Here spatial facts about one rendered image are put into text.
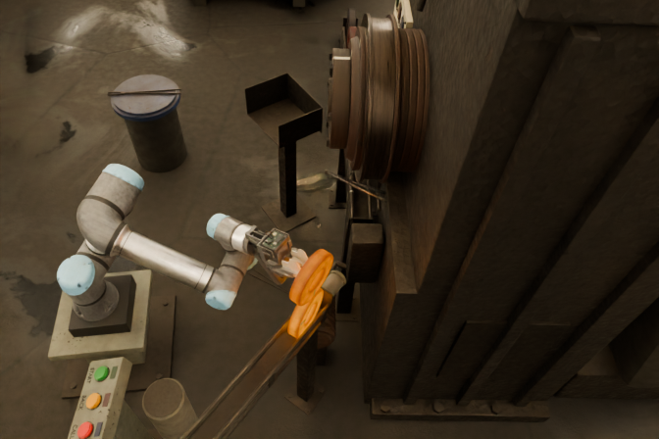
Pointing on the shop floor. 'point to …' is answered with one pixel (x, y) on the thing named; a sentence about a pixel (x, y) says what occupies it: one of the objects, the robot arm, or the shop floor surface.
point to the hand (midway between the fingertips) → (311, 272)
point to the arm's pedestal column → (162, 307)
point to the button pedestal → (123, 425)
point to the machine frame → (519, 182)
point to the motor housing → (326, 335)
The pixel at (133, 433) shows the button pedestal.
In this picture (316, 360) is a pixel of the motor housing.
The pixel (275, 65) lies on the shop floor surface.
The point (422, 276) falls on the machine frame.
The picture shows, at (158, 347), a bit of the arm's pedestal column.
